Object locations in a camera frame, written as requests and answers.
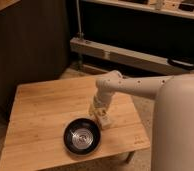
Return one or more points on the black handle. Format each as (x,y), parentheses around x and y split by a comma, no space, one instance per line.
(182,65)

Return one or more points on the metal pole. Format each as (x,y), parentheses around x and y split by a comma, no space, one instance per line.
(80,32)

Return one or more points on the small white bottle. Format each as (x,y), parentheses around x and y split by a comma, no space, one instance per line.
(103,121)

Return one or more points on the dark wooden cabinet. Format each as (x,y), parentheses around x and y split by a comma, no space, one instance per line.
(34,46)

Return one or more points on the grey metal beam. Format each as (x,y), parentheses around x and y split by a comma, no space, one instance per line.
(124,56)

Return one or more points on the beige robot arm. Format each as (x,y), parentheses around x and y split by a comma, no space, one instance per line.
(173,116)

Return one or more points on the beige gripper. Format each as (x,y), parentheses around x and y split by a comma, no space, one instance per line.
(100,101)

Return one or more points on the black ceramic bowl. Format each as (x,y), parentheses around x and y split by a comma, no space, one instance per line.
(81,136)

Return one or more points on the wooden shelf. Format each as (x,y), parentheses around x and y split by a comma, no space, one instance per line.
(159,9)

